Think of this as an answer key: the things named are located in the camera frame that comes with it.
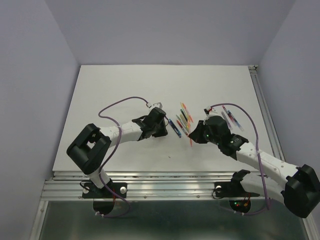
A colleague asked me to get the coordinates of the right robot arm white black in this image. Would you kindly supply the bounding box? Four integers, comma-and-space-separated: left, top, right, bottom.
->
189, 115, 320, 219

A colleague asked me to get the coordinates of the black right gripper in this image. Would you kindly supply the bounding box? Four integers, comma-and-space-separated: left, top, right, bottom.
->
188, 119, 221, 146

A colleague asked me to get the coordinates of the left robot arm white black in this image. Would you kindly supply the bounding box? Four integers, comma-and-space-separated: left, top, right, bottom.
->
66, 106, 168, 197

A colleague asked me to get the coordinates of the red pen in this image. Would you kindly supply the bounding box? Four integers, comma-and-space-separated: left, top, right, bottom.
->
184, 106, 194, 123
188, 123, 193, 147

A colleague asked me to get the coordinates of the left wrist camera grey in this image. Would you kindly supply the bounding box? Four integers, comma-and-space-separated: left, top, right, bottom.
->
146, 102, 163, 109

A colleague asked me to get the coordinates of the beige yellow pen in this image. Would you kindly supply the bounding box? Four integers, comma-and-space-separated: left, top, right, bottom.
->
177, 114, 190, 133

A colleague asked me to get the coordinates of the blue green pen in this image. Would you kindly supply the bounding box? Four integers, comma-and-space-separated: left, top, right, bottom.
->
168, 118, 182, 138

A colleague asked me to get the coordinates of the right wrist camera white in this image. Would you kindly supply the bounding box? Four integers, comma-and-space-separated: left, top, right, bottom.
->
204, 106, 218, 118

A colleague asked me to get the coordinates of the light green marker pen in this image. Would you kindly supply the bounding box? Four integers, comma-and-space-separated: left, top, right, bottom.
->
176, 116, 188, 137

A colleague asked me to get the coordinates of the aluminium front rail frame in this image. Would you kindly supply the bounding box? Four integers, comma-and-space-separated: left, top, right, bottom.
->
30, 172, 320, 240

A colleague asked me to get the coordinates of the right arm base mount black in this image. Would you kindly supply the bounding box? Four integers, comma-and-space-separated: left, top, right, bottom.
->
211, 169, 260, 216

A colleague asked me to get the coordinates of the aluminium right side rail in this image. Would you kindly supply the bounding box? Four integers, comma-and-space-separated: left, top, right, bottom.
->
247, 65, 293, 176

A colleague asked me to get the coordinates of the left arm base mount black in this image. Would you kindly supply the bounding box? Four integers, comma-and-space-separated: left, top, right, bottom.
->
79, 180, 128, 217

